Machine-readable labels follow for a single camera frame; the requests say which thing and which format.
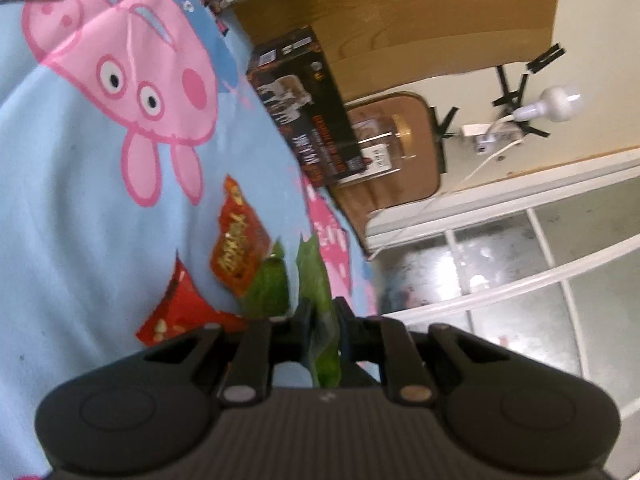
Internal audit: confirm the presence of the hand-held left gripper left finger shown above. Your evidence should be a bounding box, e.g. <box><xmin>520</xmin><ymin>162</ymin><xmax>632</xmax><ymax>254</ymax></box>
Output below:
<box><xmin>142</xmin><ymin>299</ymin><xmax>316</xmax><ymax>407</ymax></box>

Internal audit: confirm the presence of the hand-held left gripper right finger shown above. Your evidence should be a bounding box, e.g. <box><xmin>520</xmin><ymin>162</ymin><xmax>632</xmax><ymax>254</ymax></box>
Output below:
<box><xmin>332</xmin><ymin>297</ymin><xmax>511</xmax><ymax>407</ymax></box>

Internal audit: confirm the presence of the green snack packet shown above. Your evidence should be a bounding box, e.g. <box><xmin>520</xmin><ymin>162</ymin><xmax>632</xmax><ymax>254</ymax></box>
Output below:
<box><xmin>239</xmin><ymin>242</ymin><xmax>294</xmax><ymax>322</ymax></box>
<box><xmin>295</xmin><ymin>235</ymin><xmax>346</xmax><ymax>389</ymax></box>

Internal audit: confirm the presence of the orange snack packet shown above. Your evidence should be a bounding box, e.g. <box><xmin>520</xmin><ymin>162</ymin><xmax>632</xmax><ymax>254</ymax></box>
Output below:
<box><xmin>209</xmin><ymin>175</ymin><xmax>274</xmax><ymax>299</ymax></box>

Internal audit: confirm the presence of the red snack packet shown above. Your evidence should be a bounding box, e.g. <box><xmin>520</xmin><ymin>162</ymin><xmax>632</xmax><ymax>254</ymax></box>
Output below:
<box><xmin>136</xmin><ymin>250</ymin><xmax>251</xmax><ymax>347</ymax></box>

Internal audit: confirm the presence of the brown board with rounded corners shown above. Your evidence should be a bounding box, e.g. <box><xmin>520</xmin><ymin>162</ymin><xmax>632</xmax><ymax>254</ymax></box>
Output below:
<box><xmin>330</xmin><ymin>91</ymin><xmax>444</xmax><ymax>257</ymax></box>

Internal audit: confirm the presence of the large nut jar gold lid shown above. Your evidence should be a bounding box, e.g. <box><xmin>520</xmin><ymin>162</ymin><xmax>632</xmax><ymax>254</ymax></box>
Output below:
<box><xmin>347</xmin><ymin>107</ymin><xmax>416</xmax><ymax>184</ymax></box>

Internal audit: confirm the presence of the black printed box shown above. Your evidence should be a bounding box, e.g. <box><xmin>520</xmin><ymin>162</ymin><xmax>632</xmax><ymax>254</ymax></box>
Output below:
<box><xmin>247</xmin><ymin>25</ymin><xmax>364</xmax><ymax>189</ymax></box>

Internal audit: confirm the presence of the printed blue pink blanket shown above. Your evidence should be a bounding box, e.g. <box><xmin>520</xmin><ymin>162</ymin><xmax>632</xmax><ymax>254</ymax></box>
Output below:
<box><xmin>0</xmin><ymin>0</ymin><xmax>382</xmax><ymax>480</ymax></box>

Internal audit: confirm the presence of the white light bulb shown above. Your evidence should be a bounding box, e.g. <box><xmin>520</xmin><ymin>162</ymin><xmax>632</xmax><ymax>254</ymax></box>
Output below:
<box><xmin>514</xmin><ymin>85</ymin><xmax>584</xmax><ymax>124</ymax></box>

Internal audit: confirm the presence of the large brown cardboard sheet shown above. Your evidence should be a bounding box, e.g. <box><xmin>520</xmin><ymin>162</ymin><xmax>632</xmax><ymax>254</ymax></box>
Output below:
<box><xmin>232</xmin><ymin>0</ymin><xmax>562</xmax><ymax>102</ymax></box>

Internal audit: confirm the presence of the white window frame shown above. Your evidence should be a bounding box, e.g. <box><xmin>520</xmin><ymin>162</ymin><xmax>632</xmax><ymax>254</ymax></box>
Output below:
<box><xmin>365</xmin><ymin>147</ymin><xmax>640</xmax><ymax>397</ymax></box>

